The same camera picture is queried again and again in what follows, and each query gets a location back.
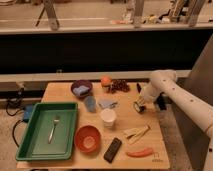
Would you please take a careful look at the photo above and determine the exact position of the blue power box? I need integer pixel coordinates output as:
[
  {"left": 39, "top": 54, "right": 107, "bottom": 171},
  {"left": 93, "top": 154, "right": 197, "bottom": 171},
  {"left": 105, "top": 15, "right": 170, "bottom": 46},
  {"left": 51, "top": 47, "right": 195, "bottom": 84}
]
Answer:
[{"left": 23, "top": 105, "right": 33, "bottom": 122}]

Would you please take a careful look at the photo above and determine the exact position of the wooden table board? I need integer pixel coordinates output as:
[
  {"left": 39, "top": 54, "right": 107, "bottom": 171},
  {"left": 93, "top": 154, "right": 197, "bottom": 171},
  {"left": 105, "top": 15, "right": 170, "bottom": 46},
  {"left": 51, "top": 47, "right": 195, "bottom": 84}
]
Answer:
[{"left": 17, "top": 83, "right": 170, "bottom": 169}]

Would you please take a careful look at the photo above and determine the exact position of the orange bowl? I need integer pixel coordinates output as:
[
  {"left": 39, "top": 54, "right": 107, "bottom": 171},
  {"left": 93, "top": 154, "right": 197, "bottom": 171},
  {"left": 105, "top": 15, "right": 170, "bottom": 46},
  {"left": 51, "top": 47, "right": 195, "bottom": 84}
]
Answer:
[{"left": 74, "top": 125, "right": 101, "bottom": 154}]

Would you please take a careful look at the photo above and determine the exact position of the blue sponge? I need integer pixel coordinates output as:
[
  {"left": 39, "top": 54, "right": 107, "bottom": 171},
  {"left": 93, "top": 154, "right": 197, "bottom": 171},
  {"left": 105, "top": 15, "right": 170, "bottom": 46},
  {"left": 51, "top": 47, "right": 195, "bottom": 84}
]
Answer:
[{"left": 73, "top": 85, "right": 89, "bottom": 96}]

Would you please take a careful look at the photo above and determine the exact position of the black remote control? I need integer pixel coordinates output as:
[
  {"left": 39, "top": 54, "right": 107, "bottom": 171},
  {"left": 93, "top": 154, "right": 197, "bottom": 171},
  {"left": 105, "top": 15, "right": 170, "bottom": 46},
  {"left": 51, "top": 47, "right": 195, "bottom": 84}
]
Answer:
[{"left": 103, "top": 138, "right": 122, "bottom": 163}]

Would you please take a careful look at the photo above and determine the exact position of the purple bowl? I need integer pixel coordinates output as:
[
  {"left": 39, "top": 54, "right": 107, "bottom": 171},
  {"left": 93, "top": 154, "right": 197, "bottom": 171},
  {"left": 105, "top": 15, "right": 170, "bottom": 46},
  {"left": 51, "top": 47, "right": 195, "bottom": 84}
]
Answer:
[{"left": 71, "top": 80, "right": 93, "bottom": 98}]

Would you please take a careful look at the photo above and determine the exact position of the black brush with round head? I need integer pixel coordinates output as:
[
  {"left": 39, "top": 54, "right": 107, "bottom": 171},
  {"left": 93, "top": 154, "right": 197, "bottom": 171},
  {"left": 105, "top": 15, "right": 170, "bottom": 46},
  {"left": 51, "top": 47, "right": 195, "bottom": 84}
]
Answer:
[{"left": 133, "top": 83, "right": 146, "bottom": 113}]

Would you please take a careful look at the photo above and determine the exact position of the white paper cup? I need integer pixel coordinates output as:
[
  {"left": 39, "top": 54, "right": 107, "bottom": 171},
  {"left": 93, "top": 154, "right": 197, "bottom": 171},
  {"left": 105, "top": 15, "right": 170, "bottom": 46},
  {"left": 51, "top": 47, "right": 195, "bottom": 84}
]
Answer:
[{"left": 100, "top": 108, "right": 117, "bottom": 127}]

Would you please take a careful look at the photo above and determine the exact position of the beige wooden clip tool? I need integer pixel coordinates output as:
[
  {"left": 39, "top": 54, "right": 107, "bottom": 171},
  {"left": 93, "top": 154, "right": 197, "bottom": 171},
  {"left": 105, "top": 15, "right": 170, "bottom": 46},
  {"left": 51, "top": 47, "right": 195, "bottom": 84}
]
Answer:
[{"left": 123, "top": 125, "right": 150, "bottom": 144}]

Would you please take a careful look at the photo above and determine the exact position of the bunch of dark grapes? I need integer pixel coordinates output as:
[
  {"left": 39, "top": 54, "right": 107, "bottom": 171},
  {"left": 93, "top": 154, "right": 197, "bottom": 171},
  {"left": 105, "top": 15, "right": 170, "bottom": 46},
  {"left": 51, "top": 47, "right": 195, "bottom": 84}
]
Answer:
[{"left": 109, "top": 79, "right": 130, "bottom": 93}]

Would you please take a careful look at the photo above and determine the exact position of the metal spoon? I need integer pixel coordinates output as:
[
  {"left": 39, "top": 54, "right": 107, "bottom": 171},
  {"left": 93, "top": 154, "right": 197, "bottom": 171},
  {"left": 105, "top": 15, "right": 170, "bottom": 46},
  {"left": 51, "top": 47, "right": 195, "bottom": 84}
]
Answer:
[{"left": 48, "top": 116, "right": 60, "bottom": 144}]

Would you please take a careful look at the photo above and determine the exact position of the orange fruit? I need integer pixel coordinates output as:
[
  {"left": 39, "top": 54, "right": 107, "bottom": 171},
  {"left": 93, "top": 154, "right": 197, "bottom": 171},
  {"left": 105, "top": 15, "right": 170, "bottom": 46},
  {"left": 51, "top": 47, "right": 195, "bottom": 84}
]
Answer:
[{"left": 101, "top": 76, "right": 112, "bottom": 87}]

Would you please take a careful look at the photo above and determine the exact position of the blue plastic cup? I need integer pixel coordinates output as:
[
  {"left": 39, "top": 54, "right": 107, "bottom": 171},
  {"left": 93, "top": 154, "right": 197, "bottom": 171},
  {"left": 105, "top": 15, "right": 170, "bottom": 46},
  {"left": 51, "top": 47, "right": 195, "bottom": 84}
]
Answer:
[{"left": 84, "top": 96, "right": 96, "bottom": 112}]

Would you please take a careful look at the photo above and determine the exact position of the green plastic tray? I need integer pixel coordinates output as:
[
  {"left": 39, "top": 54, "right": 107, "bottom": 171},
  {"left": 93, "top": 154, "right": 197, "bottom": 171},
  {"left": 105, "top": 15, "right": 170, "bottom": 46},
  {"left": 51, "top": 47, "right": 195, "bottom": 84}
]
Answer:
[{"left": 16, "top": 102, "right": 78, "bottom": 161}]

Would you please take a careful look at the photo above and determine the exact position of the blue cloth piece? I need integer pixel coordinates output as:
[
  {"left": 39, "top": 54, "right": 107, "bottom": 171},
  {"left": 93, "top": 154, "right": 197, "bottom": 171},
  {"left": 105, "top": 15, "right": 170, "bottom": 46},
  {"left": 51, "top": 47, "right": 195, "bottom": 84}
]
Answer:
[{"left": 98, "top": 99, "right": 118, "bottom": 109}]

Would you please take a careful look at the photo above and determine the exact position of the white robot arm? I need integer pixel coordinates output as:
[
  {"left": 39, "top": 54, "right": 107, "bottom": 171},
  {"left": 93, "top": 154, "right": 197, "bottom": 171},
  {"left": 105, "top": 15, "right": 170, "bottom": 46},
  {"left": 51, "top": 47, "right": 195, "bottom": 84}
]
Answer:
[{"left": 134, "top": 70, "right": 213, "bottom": 171}]

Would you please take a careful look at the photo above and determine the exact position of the black cable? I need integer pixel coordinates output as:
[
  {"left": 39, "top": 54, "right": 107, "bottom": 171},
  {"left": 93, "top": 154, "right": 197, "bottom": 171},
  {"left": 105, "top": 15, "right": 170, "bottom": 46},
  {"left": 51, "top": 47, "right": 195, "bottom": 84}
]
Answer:
[{"left": 4, "top": 87, "right": 27, "bottom": 148}]

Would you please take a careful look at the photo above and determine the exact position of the orange carrot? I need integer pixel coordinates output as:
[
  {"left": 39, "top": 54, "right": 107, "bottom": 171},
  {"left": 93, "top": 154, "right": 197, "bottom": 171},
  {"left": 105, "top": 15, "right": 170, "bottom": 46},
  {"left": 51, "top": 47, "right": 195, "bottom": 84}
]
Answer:
[{"left": 126, "top": 148, "right": 154, "bottom": 158}]

